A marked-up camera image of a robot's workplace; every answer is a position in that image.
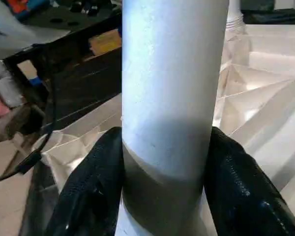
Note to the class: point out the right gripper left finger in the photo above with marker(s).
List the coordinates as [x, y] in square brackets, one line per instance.
[88, 191]

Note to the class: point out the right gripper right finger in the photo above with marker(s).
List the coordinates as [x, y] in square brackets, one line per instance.
[243, 191]

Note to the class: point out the white plastic table top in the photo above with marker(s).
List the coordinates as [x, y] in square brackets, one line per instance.
[260, 98]

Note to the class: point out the white plastic table leg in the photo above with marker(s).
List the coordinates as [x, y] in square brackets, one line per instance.
[172, 73]
[235, 14]

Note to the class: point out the black mat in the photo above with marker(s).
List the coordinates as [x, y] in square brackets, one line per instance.
[273, 17]

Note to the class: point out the black frame shelf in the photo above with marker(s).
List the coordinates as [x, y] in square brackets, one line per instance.
[76, 78]

